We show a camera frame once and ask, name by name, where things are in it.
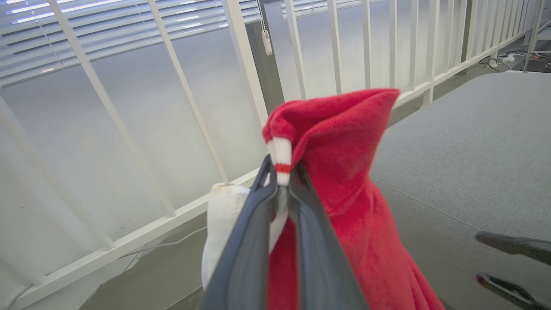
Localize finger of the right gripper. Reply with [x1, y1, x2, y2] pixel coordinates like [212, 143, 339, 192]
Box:
[476, 272, 551, 310]
[475, 231, 551, 265]

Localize red garment with white stripes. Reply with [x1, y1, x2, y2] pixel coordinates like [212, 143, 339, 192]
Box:
[262, 88, 446, 310]

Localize white metal railing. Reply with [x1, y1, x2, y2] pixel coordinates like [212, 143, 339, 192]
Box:
[0, 0, 551, 310]

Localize white sock with red stripe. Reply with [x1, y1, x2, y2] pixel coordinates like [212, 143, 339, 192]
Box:
[201, 137, 294, 290]

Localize grey fabric sofa seat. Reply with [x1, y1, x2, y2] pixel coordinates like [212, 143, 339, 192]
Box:
[369, 71, 551, 310]

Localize white blind cord pull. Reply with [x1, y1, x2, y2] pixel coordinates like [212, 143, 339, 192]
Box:
[256, 0, 273, 56]

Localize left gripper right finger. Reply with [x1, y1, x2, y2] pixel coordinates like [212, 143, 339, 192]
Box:
[288, 161, 369, 310]

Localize grey wall pillar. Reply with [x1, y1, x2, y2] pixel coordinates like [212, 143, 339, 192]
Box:
[245, 0, 285, 113]

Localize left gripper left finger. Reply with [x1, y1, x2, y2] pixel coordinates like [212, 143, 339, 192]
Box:
[200, 154, 279, 310]

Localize white floor cable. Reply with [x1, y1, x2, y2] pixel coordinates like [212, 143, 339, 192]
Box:
[120, 226, 208, 260]

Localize white window blinds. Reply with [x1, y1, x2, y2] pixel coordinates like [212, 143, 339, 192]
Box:
[0, 0, 366, 87]

